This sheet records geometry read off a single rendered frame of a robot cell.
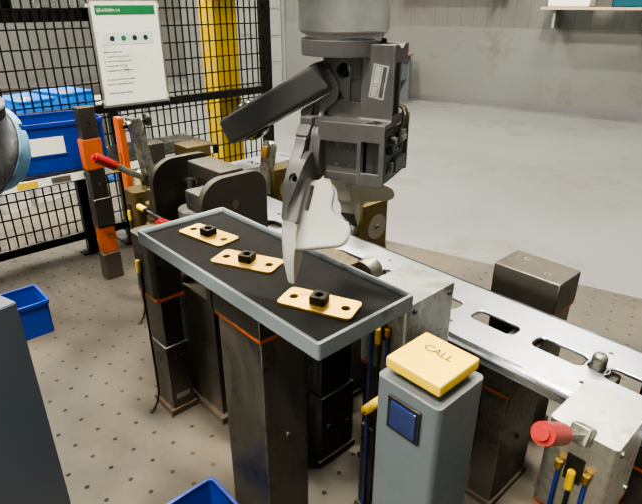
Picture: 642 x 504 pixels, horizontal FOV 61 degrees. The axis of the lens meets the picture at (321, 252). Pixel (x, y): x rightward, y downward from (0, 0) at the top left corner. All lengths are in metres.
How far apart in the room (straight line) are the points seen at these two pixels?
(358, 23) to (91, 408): 0.98
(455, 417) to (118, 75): 1.59
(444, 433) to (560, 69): 8.37
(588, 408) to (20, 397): 0.70
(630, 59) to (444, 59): 2.57
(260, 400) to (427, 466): 0.26
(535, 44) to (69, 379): 8.14
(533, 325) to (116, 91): 1.44
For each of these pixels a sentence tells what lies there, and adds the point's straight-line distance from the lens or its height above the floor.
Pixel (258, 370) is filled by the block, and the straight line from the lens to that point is 0.68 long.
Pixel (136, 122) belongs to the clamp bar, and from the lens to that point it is 1.30.
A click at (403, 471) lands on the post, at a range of 0.55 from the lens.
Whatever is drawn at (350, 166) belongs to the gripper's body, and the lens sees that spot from 0.47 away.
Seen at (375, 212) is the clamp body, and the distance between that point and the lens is 1.21.
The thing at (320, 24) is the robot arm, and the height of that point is 1.43.
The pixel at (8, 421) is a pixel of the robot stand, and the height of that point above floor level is 0.94.
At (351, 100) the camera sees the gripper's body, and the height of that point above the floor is 1.37.
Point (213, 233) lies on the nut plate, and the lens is 0.74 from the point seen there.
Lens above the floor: 1.45
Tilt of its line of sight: 25 degrees down
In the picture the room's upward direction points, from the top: straight up
